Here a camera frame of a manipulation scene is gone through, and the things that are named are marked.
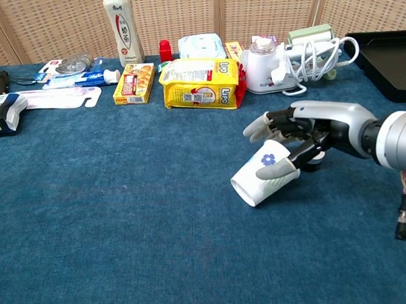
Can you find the wicker folding screen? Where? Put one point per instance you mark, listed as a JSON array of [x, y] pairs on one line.
[[267, 11]]

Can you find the small green packet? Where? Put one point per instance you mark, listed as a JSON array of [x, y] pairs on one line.
[[163, 67]]

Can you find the purple packet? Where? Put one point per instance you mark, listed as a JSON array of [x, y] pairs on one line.
[[273, 38]]

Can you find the blue table cloth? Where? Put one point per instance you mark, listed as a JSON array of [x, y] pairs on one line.
[[141, 212]]

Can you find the small yellow red box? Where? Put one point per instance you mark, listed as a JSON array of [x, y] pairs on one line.
[[234, 50]]

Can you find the black tray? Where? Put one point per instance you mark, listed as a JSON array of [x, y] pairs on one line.
[[384, 66]]

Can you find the yellow snack box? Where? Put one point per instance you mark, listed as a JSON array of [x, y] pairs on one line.
[[134, 84]]

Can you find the yellow Lipo snack bag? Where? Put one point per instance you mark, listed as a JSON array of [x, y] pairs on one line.
[[200, 85]]

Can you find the white pink toothbrush package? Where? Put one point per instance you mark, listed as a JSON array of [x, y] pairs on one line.
[[59, 97]]

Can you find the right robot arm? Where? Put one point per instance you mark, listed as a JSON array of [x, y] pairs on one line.
[[399, 140]]

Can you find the clear blister pack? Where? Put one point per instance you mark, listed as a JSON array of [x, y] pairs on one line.
[[69, 65]]

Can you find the cream milk tea bottle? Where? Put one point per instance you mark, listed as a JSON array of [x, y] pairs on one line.
[[123, 34]]

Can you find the white floral paper cup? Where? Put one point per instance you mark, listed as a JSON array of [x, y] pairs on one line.
[[258, 186]]

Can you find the black jar silver lid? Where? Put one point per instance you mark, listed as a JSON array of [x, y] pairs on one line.
[[313, 166]]

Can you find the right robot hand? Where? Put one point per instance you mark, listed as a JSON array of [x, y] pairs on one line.
[[336, 116]]

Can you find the small red plastic object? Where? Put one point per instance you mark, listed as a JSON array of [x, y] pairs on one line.
[[165, 52]]

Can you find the blue white toothpaste tube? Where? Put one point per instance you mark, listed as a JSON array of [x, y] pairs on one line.
[[82, 79]]

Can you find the light blue wet wipes pack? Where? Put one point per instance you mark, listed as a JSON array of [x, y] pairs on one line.
[[201, 46]]

